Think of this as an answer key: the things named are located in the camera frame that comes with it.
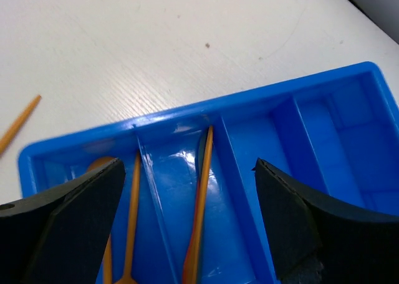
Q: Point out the blue divided plastic tray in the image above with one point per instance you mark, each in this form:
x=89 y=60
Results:
x=336 y=131

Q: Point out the orange spoon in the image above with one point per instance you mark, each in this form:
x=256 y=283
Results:
x=132 y=223
x=107 y=256

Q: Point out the orange plastic knife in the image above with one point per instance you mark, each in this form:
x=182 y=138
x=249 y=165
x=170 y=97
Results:
x=203 y=160

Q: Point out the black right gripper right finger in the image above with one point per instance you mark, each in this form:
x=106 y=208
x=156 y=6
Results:
x=316 y=238

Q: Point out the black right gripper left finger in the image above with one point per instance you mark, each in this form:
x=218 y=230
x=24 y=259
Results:
x=57 y=236

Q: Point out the orange chopstick middle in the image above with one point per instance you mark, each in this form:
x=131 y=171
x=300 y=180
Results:
x=15 y=127

